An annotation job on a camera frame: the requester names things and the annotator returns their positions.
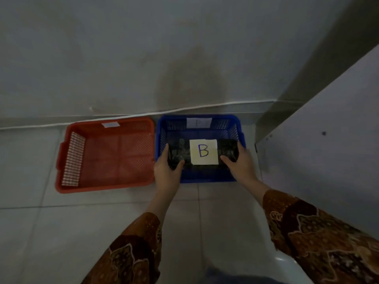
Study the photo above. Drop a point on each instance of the person's left hand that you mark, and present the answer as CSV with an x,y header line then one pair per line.
x,y
167,180

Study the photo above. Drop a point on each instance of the person's right hand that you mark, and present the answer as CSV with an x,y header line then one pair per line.
x,y
242,171

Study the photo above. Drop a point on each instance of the blue plastic basket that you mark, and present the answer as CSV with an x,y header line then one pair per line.
x,y
204,174

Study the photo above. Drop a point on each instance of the red plastic basket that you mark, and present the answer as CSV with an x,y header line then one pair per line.
x,y
112,159

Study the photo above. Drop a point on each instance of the person's right forearm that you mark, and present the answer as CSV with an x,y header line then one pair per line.
x,y
316,242

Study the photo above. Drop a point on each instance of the person's left forearm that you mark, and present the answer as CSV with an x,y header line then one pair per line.
x,y
133,251

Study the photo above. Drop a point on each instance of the person's grey trousers leg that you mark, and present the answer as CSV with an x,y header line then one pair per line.
x,y
225,278

